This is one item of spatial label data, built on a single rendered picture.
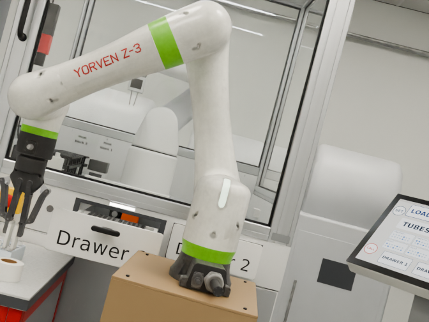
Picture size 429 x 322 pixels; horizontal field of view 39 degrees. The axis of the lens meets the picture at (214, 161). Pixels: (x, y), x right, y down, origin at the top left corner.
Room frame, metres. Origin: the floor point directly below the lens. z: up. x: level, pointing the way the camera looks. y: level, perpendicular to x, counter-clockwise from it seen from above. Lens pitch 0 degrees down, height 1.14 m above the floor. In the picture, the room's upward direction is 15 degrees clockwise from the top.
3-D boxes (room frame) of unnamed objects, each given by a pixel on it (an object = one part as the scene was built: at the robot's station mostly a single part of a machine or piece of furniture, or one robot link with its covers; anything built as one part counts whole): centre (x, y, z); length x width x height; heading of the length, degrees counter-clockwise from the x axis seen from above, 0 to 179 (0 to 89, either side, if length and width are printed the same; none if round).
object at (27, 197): (1.54, 0.43, 0.93); 0.04 x 0.01 x 0.11; 1
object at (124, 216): (2.29, 0.27, 0.86); 0.11 x 0.04 x 0.06; 93
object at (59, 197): (2.39, 0.23, 0.87); 1.02 x 0.95 x 0.14; 93
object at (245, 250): (1.93, -0.07, 0.87); 0.29 x 0.02 x 0.11; 93
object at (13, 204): (1.54, 0.46, 0.93); 0.04 x 0.01 x 0.11; 1
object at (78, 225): (1.59, 0.22, 0.87); 0.29 x 0.02 x 0.11; 93
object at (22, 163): (1.54, 0.44, 0.99); 0.08 x 0.07 x 0.09; 91
